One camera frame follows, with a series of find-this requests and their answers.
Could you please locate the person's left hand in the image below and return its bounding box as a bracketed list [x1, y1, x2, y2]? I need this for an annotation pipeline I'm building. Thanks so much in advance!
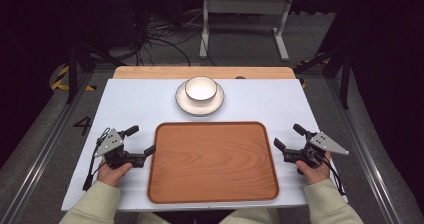
[96, 161, 133, 188]

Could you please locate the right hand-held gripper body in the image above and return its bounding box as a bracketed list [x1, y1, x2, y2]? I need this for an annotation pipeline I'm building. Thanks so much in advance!
[282, 131, 351, 169]

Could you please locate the bundle of black floor cables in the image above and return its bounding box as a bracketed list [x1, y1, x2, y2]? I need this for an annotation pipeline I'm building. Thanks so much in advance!
[132, 8, 218, 67]

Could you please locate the metal floor rail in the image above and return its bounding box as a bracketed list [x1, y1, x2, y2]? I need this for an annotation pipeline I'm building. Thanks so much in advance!
[325, 78, 415, 224]
[0, 71, 95, 224]

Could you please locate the wooden tray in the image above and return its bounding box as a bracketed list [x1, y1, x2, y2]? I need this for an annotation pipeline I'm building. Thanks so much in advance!
[146, 120, 281, 205]

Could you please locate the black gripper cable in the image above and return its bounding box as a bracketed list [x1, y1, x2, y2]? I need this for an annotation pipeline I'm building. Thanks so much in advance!
[320, 155, 348, 197]
[82, 126, 112, 192]

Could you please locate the person's right hand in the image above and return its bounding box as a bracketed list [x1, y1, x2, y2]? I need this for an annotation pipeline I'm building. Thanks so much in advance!
[294, 150, 332, 186]

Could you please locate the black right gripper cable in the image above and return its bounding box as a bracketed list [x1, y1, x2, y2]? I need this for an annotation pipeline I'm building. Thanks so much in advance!
[320, 155, 348, 197]

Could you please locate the yellow black floor tape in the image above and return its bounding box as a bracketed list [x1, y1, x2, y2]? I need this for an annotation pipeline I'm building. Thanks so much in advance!
[49, 65, 98, 93]
[297, 57, 332, 90]

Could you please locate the black tripod stand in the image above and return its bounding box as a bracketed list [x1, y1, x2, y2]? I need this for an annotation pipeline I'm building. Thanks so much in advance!
[65, 38, 128, 106]
[294, 45, 352, 111]

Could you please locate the white bowl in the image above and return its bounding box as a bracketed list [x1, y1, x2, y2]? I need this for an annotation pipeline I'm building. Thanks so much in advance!
[184, 75, 219, 103]

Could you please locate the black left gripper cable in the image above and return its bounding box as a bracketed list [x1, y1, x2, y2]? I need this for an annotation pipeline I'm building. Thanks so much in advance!
[82, 126, 112, 192]

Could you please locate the white plate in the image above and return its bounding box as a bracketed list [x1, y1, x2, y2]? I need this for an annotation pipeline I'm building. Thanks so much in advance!
[174, 80, 226, 118]

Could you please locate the white table cover sheet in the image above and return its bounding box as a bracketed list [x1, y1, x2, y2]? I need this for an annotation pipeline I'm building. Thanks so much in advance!
[61, 78, 350, 213]

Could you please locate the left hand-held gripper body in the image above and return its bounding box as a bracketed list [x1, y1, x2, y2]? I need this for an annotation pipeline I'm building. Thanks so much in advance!
[94, 127, 148, 171]

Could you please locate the white metal stand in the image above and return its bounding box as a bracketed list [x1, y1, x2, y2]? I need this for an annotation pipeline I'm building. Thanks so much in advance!
[198, 0, 295, 63]

